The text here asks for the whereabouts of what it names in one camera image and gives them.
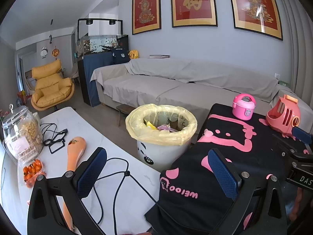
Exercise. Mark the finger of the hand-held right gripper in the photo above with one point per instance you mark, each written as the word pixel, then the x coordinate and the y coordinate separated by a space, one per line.
pixel 288 146
pixel 303 134

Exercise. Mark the peach massage hammer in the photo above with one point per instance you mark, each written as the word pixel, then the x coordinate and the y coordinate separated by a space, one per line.
pixel 75 146

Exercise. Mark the black cloth with pink print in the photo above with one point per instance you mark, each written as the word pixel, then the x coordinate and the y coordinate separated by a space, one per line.
pixel 185 156

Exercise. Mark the grey curtain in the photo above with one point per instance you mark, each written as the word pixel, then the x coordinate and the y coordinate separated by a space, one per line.
pixel 298 41

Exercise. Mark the black fish tank light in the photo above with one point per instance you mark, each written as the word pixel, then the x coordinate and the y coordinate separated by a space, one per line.
pixel 97 19

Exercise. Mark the glass jar of nuts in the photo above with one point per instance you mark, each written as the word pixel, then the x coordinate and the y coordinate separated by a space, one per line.
pixel 24 137

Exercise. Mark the person's right hand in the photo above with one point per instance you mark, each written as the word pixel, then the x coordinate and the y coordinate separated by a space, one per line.
pixel 297 200

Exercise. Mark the yellow plush toy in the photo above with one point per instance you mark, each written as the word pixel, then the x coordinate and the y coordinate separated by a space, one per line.
pixel 133 54

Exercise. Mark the small wooden stool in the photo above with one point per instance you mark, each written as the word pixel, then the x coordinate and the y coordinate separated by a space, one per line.
pixel 123 107

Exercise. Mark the narrow red framed picture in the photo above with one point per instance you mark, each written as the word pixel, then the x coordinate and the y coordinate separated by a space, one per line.
pixel 146 7

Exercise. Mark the pink toy rice cooker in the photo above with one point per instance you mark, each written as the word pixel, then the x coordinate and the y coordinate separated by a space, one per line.
pixel 242 110

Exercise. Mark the flat book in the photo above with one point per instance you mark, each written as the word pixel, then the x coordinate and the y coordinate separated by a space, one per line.
pixel 159 56

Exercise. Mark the red framed calligraphy picture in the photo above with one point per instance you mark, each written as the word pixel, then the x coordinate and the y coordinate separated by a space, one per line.
pixel 193 2

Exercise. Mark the orange round wall ornament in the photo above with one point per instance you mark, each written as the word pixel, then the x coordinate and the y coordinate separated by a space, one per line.
pixel 55 52

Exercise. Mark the box of orange cherry tomatoes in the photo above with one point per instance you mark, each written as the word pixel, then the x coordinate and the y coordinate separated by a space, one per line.
pixel 33 172

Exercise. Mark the yellow snack wrapper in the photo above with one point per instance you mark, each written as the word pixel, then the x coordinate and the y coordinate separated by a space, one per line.
pixel 149 124

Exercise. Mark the small green item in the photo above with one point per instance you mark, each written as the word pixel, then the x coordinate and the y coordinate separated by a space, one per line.
pixel 285 83

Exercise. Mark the glass fish tank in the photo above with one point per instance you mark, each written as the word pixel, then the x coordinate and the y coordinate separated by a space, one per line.
pixel 97 45

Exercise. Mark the white wall socket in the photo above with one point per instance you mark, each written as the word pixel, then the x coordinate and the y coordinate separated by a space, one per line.
pixel 278 76

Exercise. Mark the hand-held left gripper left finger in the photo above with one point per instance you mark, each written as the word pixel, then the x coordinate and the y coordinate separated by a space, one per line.
pixel 91 171

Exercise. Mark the grey covered sofa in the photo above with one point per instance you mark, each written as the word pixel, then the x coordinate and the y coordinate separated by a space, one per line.
pixel 159 85

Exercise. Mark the white trash bin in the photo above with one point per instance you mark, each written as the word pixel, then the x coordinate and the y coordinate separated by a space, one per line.
pixel 166 156

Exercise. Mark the dark blue garment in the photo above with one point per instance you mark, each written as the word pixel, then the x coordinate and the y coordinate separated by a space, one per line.
pixel 120 55

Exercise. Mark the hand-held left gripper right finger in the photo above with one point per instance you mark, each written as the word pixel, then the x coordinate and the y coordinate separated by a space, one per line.
pixel 223 173

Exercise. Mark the black rectangular frame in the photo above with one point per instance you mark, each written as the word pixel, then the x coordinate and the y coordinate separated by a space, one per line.
pixel 51 149

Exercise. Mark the yellow armchair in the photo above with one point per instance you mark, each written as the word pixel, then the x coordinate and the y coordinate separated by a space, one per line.
pixel 51 88

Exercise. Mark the pink toy toaster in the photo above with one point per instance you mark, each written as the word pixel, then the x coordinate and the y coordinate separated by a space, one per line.
pixel 278 120

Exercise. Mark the purple snack packet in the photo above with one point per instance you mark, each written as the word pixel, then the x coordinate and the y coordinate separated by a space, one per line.
pixel 167 128

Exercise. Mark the wide red framed picture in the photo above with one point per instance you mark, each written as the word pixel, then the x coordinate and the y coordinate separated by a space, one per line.
pixel 254 5

